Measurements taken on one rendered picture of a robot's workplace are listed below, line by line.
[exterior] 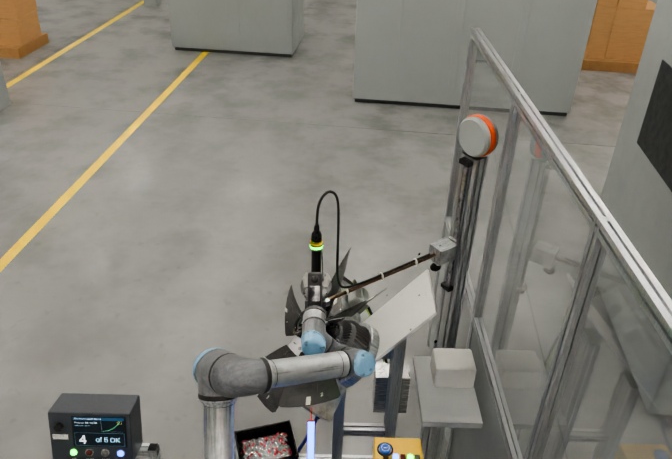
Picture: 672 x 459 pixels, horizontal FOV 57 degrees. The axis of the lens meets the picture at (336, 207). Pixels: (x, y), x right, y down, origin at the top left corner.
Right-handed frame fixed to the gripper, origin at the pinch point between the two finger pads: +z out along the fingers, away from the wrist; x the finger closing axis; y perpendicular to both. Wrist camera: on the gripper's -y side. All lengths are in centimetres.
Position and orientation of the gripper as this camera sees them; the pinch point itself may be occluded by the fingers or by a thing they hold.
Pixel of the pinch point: (316, 273)
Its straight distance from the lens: 220.8
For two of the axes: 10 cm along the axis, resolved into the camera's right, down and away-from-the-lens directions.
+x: 10.0, 0.3, 0.1
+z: 0.1, -5.2, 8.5
